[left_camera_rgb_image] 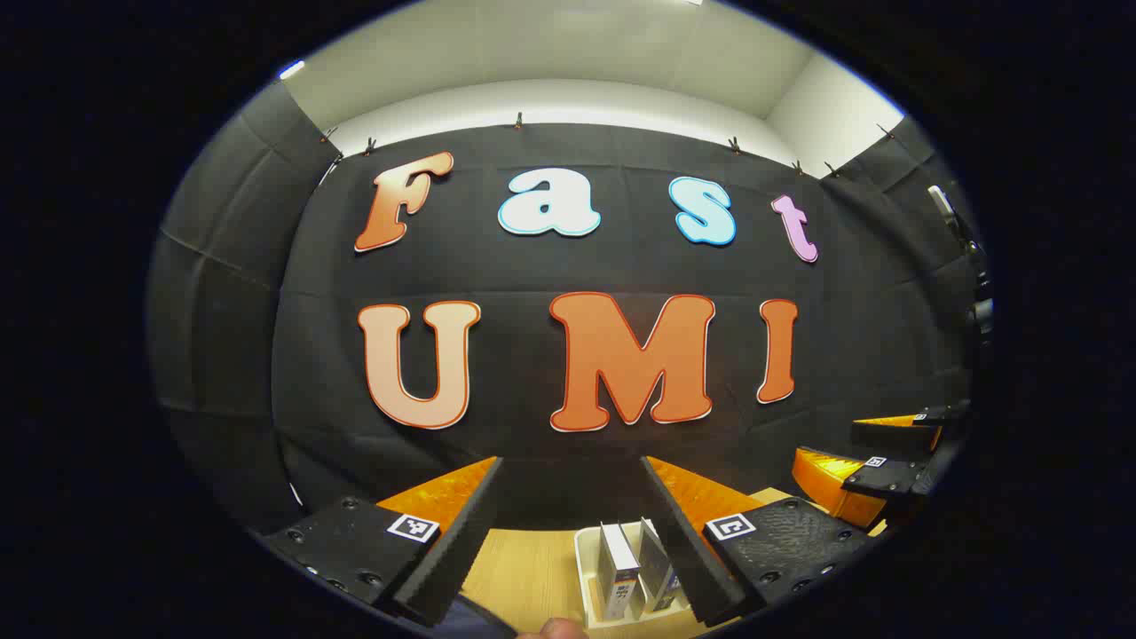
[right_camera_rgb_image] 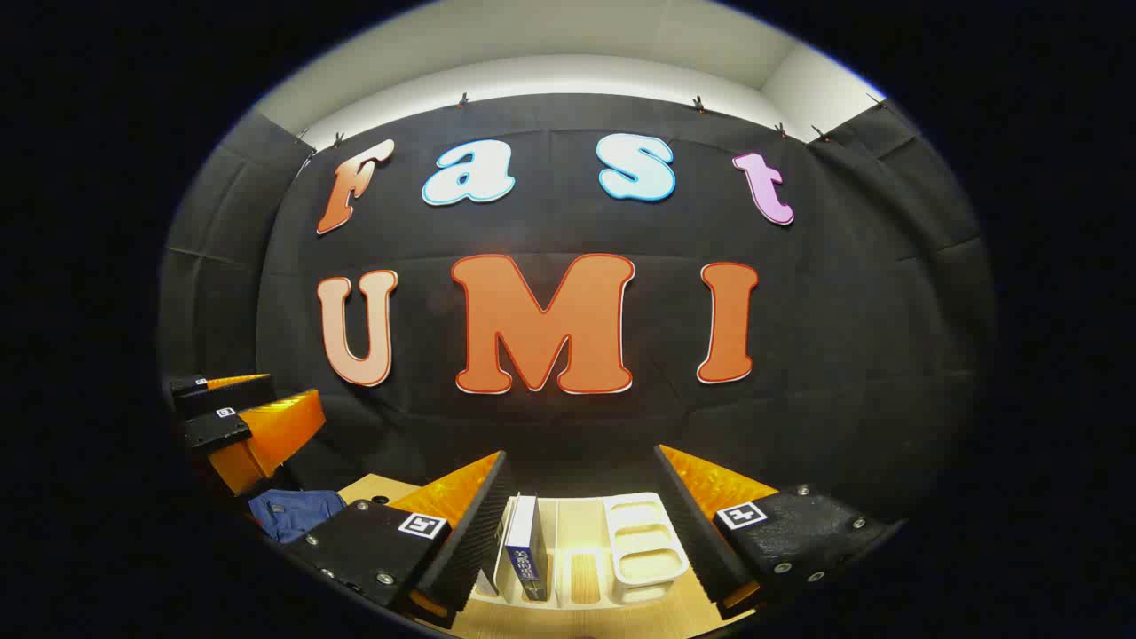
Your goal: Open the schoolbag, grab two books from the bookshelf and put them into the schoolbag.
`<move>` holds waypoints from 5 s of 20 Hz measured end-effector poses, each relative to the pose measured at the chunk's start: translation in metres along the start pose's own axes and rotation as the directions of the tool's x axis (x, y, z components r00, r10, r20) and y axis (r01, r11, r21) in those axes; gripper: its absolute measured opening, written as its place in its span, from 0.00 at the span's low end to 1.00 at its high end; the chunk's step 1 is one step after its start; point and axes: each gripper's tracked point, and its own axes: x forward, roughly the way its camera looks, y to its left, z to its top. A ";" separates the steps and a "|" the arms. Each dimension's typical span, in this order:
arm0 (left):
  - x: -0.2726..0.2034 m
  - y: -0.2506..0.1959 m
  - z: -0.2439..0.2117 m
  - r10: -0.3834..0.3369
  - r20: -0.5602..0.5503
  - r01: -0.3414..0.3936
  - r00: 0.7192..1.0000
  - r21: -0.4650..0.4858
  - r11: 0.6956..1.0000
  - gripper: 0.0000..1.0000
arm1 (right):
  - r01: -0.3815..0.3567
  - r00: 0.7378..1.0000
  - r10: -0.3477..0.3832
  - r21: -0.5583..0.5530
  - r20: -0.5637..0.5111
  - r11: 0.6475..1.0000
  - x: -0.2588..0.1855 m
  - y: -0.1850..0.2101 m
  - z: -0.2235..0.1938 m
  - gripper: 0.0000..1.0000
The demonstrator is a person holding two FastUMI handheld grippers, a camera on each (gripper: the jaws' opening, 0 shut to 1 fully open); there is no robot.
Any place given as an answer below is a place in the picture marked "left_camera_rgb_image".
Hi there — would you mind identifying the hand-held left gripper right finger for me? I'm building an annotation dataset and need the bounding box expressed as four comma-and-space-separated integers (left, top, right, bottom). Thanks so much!
641, 455, 875, 627

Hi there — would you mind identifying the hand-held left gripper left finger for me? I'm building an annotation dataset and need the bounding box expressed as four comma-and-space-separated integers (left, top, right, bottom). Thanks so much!
262, 457, 504, 629

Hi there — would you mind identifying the white plastic bookshelf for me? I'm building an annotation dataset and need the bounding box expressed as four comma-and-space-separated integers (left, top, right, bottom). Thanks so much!
574, 521, 702, 629

